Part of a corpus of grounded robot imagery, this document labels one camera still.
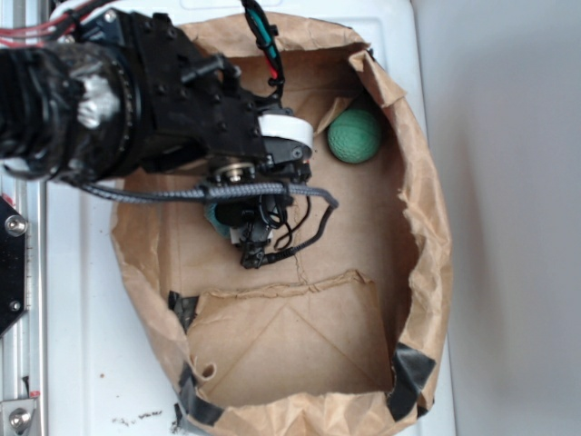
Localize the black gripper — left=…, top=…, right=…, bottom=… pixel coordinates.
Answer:
left=131, top=14, right=313, bottom=269

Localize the light blue terry cloth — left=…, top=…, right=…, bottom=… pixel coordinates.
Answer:
left=203, top=203, right=231, bottom=239

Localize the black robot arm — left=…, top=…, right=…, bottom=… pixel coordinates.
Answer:
left=1, top=1, right=317, bottom=269

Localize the green textured ball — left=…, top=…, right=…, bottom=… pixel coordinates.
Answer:
left=328, top=109, right=381, bottom=164

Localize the brown paper bag tray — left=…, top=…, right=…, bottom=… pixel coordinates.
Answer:
left=111, top=13, right=452, bottom=435

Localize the grey braided cable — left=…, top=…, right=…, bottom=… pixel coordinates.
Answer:
left=67, top=179, right=340, bottom=264

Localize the red green wire bundle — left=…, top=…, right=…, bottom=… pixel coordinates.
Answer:
left=240, top=0, right=288, bottom=101

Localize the black metal bracket plate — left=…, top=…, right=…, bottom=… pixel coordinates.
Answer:
left=0, top=194, right=28, bottom=337

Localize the aluminium frame rail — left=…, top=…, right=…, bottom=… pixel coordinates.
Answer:
left=0, top=0, right=49, bottom=436

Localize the silver corner bracket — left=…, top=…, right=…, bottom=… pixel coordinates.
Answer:
left=1, top=399, right=39, bottom=436

